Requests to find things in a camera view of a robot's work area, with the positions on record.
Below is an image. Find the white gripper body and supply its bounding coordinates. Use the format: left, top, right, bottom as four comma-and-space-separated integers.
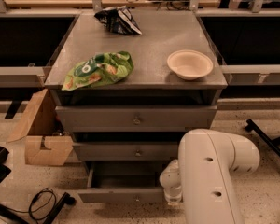
159, 160, 182, 205

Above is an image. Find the grey bottom drawer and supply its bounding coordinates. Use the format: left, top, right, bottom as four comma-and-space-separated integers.
78, 161, 167, 203

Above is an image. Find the grey drawer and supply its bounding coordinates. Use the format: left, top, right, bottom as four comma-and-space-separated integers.
78, 161, 167, 203
73, 142, 178, 161
56, 105, 217, 133

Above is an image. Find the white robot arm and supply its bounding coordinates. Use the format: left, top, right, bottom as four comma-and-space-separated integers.
160, 129, 260, 224

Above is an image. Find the grey top drawer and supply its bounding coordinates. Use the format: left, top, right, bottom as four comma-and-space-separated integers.
56, 105, 217, 133

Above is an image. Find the grey middle drawer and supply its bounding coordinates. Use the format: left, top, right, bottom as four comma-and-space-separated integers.
73, 142, 178, 161

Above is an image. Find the grey drawer cabinet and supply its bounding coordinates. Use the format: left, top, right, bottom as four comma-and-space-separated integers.
44, 8, 229, 185

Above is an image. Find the black stand leg right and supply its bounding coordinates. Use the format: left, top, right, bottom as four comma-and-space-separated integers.
245, 119, 280, 158

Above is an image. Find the black stand leg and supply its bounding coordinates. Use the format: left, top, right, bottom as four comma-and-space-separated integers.
0, 189, 76, 224
245, 119, 280, 158

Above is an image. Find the white paper bowl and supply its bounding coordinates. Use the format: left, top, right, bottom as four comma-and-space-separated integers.
167, 49, 214, 80

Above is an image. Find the green chip bag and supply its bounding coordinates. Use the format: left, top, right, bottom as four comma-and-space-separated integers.
62, 51, 133, 91

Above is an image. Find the cardboard box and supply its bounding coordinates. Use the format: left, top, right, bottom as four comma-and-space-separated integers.
7, 89, 73, 166

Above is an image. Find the dark blue chip bag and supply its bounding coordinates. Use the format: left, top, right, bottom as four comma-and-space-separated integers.
94, 6, 142, 35

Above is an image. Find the black stand leg left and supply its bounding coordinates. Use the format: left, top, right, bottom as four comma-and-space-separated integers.
0, 189, 76, 224

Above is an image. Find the black cable on floor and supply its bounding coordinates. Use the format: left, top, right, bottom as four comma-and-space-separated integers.
3, 187, 58, 221

